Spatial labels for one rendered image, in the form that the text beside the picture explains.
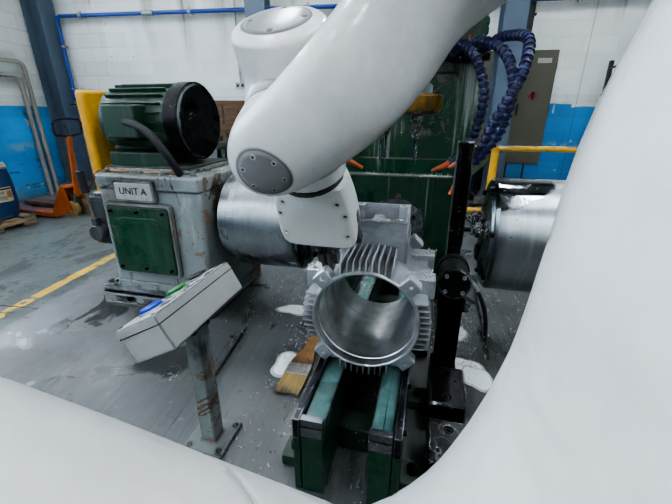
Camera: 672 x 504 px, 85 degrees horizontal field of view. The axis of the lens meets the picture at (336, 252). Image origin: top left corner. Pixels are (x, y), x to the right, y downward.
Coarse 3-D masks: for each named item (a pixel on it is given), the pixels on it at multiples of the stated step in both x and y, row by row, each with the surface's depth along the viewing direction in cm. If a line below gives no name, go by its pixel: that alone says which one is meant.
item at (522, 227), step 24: (504, 192) 75; (528, 192) 74; (552, 192) 73; (480, 216) 87; (504, 216) 72; (528, 216) 72; (552, 216) 71; (480, 240) 89; (504, 240) 72; (528, 240) 71; (480, 264) 82; (504, 264) 74; (528, 264) 73; (504, 288) 81; (528, 288) 78
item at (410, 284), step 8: (416, 240) 66; (416, 248) 67; (320, 272) 53; (328, 272) 53; (320, 280) 53; (328, 280) 53; (400, 280) 52; (408, 280) 50; (416, 280) 51; (408, 288) 50; (416, 288) 50; (320, 344) 57; (320, 352) 57; (328, 352) 57; (400, 360) 55; (408, 360) 54; (400, 368) 55
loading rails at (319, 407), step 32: (352, 288) 83; (416, 352) 81; (320, 384) 56; (352, 384) 69; (384, 384) 56; (320, 416) 50; (352, 416) 59; (384, 416) 50; (288, 448) 57; (320, 448) 49; (352, 448) 58; (384, 448) 46; (320, 480) 51; (384, 480) 48
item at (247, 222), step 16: (224, 192) 88; (240, 192) 86; (224, 208) 87; (240, 208) 85; (256, 208) 84; (272, 208) 83; (224, 224) 88; (240, 224) 85; (256, 224) 84; (272, 224) 84; (224, 240) 90; (240, 240) 87; (256, 240) 86; (272, 240) 85; (240, 256) 92; (256, 256) 90; (272, 256) 88; (288, 256) 87; (304, 256) 90
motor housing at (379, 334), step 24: (336, 264) 60; (360, 264) 51; (384, 264) 54; (408, 264) 59; (312, 288) 56; (336, 288) 68; (312, 312) 55; (336, 312) 64; (360, 312) 70; (384, 312) 70; (408, 312) 64; (336, 336) 60; (360, 336) 63; (384, 336) 62; (408, 336) 57; (360, 360) 57; (384, 360) 56
